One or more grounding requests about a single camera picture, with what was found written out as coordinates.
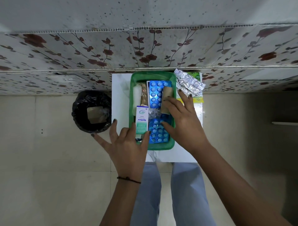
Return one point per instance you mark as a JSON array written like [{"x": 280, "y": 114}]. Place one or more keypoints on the person's left hand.
[{"x": 127, "y": 153}]

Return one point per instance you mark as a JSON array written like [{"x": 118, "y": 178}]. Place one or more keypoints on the person's right hand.
[{"x": 186, "y": 127}]

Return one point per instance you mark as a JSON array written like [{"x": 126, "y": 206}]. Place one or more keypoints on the person's left middle finger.
[{"x": 123, "y": 133}]

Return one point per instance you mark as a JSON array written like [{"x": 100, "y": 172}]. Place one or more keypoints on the person's left little finger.
[{"x": 100, "y": 141}]

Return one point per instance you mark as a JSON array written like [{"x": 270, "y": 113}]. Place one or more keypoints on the person's right middle finger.
[{"x": 182, "y": 99}]

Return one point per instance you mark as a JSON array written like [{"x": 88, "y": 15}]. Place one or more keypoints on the person's left thumb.
[{"x": 145, "y": 140}]

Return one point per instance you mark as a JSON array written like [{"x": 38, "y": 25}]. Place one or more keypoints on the person's right thumb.
[{"x": 168, "y": 127}]

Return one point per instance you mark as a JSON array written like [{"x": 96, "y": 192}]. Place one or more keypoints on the white and green medicine box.
[{"x": 142, "y": 121}]

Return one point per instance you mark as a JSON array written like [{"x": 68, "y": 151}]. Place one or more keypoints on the person's right forearm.
[{"x": 232, "y": 188}]

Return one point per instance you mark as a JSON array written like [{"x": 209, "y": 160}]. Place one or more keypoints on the person's left forearm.
[{"x": 118, "y": 204}]

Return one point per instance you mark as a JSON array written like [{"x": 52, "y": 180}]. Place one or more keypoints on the silver foil tablet strip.
[
  {"x": 189, "y": 90},
  {"x": 189, "y": 78}
]

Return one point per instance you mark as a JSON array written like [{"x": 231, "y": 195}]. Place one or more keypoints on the blue blister pack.
[
  {"x": 157, "y": 93},
  {"x": 158, "y": 134}
]

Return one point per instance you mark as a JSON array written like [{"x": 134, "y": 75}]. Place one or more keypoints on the green and yellow packet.
[{"x": 197, "y": 99}]

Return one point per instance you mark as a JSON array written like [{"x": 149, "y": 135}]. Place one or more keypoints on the beige bandage roll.
[{"x": 168, "y": 92}]

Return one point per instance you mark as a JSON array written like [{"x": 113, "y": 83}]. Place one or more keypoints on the clear blister strip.
[{"x": 154, "y": 113}]

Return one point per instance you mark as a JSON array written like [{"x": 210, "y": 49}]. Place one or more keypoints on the brown cardboard piece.
[{"x": 96, "y": 115}]

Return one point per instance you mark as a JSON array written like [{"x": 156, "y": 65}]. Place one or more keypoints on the white gauze roll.
[{"x": 137, "y": 99}]

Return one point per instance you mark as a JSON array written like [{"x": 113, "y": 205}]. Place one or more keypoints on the black lined waste bin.
[{"x": 80, "y": 109}]

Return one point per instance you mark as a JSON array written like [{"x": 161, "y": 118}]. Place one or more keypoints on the green plastic tray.
[{"x": 152, "y": 76}]

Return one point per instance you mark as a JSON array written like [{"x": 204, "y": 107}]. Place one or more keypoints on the brown pill strip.
[{"x": 144, "y": 94}]

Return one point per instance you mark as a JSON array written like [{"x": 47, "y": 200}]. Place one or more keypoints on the person's left leg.
[{"x": 146, "y": 200}]

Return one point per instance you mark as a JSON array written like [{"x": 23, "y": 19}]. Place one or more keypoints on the person's leg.
[
  {"x": 189, "y": 198},
  {"x": 146, "y": 200}
]

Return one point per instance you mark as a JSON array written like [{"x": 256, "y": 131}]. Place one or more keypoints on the person's right leg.
[{"x": 189, "y": 198}]

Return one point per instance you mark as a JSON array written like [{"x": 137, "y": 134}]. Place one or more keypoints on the white shelf board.
[{"x": 285, "y": 123}]

